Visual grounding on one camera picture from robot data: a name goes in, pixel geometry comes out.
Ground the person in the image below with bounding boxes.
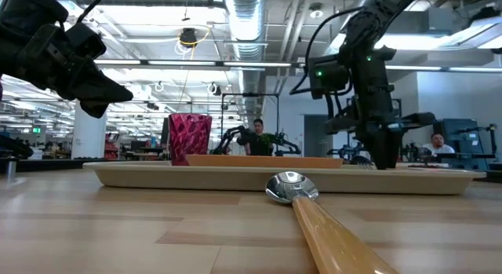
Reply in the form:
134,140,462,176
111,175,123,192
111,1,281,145
237,118,275,156
422,132,456,155

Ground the black ceiling cable reel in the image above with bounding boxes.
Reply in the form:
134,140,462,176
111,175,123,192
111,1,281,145
179,27,199,48

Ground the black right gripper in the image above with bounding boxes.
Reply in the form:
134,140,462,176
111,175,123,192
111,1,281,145
324,46,438,171

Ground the white pillar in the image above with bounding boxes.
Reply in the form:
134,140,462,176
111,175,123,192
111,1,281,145
71,100,107,160

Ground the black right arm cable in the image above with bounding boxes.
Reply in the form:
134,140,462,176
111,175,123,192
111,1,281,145
289,5,366,97

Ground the beige plastic tray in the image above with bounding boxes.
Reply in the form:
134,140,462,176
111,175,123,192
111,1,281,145
82,160,487,196

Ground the grey metal post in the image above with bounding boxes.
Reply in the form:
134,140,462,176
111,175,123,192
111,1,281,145
5,158,18,181

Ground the silver ceiling air duct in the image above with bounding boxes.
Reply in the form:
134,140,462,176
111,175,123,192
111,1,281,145
224,0,268,119

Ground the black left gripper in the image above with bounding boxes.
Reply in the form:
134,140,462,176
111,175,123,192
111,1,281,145
0,24,135,119

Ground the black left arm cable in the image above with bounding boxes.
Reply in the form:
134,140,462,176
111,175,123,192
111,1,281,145
76,0,109,24

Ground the long ceiling light strip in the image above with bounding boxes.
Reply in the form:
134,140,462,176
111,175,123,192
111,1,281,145
93,58,293,70

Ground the grey blue equipment cabinet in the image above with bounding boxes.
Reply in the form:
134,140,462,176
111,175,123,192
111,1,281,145
432,118,497,171

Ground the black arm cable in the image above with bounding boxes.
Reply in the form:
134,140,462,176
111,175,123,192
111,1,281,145
76,0,109,24
289,5,366,97

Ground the grey door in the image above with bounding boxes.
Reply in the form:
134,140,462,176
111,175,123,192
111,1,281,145
304,114,334,158

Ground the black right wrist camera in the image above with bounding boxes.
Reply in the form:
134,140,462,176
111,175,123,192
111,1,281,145
307,53,351,100

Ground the metal spoon with tan handle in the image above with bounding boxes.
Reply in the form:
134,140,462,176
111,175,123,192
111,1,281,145
264,170,401,274

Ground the red faceted plastic cup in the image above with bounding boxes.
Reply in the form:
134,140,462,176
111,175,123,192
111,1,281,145
168,112,213,166

